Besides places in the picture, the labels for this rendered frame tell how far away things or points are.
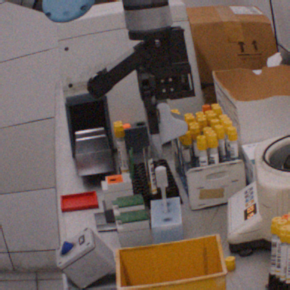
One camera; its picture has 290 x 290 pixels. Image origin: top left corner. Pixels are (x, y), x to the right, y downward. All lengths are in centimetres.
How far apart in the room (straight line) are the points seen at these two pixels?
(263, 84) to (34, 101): 151
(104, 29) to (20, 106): 142
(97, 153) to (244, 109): 29
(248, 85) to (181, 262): 71
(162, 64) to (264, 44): 84
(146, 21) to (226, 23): 84
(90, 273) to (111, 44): 68
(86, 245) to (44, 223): 210
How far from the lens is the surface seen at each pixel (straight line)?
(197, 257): 113
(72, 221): 150
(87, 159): 165
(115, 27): 177
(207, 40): 218
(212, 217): 144
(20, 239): 333
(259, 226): 127
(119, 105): 180
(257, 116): 154
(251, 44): 219
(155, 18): 135
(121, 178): 144
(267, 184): 123
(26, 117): 317
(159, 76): 137
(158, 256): 113
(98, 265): 121
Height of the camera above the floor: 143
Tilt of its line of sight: 18 degrees down
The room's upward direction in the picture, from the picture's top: 8 degrees counter-clockwise
